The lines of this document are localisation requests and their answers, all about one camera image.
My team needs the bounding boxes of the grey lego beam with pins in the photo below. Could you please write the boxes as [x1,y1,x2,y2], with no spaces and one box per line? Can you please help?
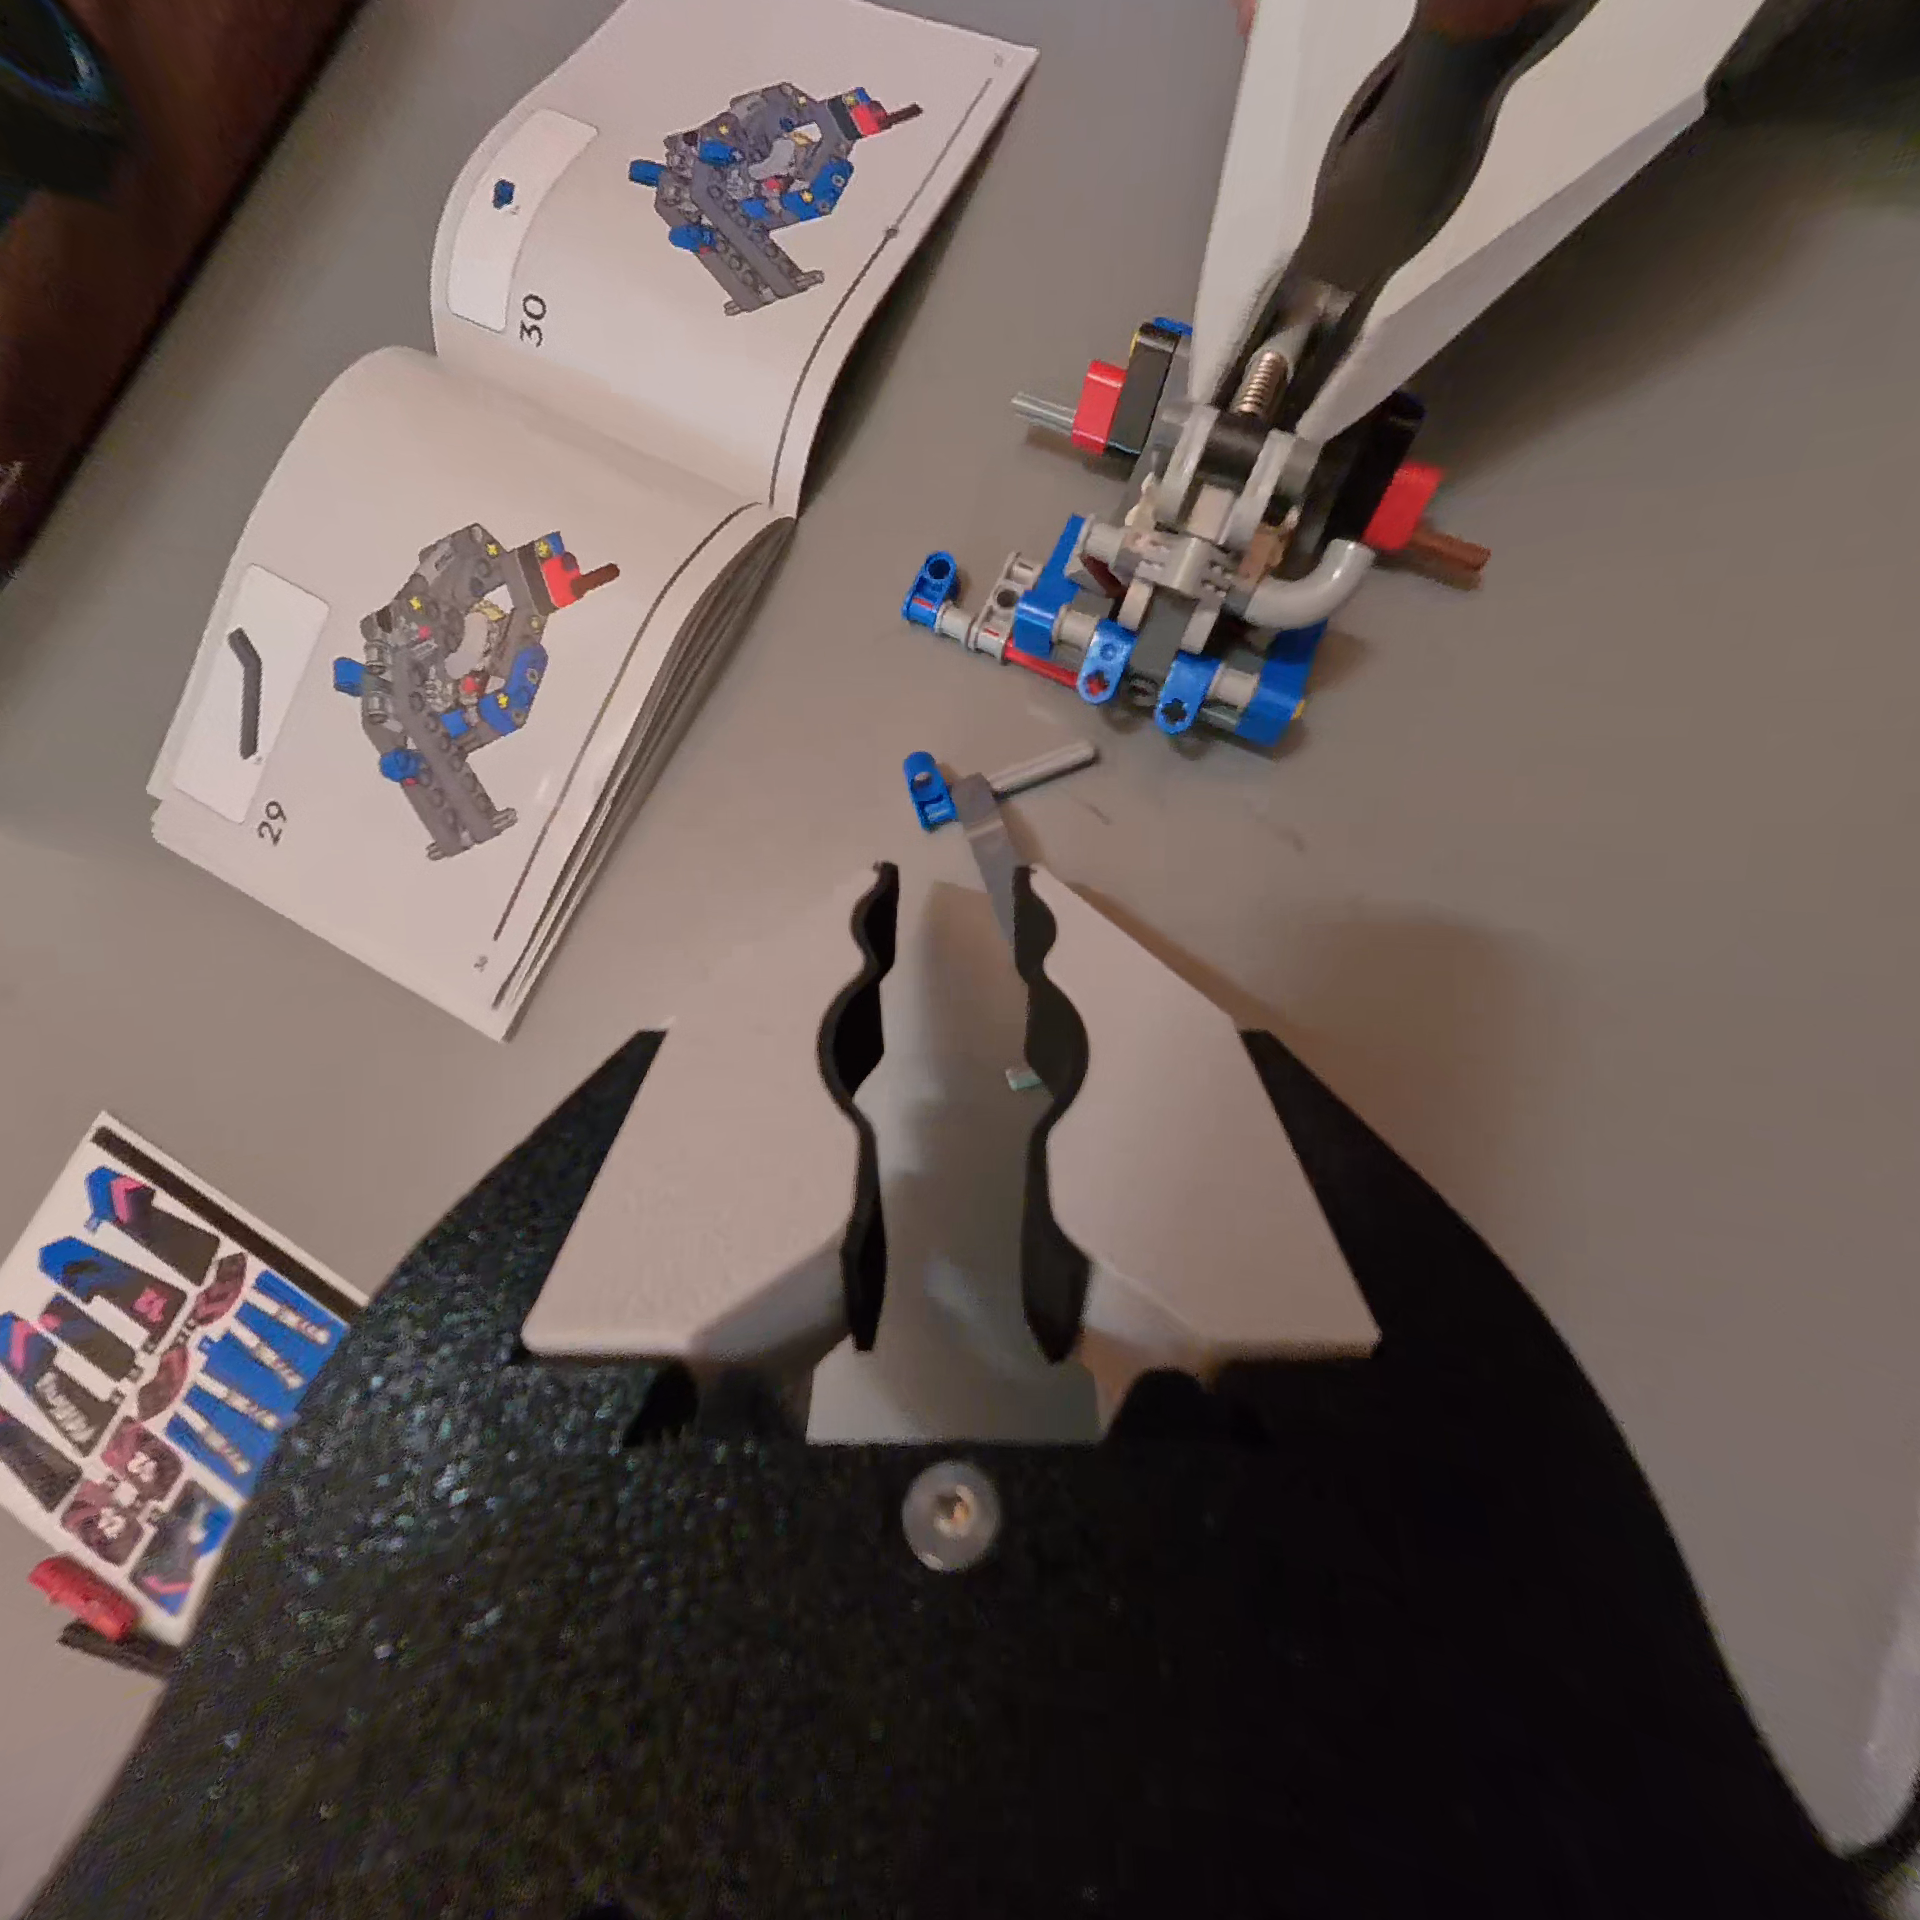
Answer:
[903,746,1100,1087]

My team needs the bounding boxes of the lego set cardboard box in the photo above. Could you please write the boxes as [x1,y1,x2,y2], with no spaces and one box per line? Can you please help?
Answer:
[0,0,361,579]

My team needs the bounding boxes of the lego sticker sheet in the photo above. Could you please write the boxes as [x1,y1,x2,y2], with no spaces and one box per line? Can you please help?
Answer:
[0,1111,372,1652]

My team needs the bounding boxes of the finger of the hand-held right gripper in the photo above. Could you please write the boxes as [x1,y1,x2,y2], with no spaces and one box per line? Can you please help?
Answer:
[1189,0,1425,418]
[1293,0,1770,442]

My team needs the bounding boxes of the partly built lego model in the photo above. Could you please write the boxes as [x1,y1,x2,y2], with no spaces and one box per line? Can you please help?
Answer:
[903,315,1495,751]

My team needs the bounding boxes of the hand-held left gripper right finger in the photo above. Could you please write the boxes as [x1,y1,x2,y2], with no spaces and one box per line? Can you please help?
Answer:
[1013,863,1382,1368]

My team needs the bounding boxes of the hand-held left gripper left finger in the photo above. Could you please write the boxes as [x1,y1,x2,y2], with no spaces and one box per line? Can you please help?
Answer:
[516,860,904,1366]

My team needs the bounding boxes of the lego instruction booklet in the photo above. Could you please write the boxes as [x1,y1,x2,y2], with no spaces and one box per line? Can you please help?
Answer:
[144,0,1039,1044]

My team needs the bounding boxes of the red lego piece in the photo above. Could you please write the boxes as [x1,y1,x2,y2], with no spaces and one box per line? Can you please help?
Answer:
[30,1554,132,1636]

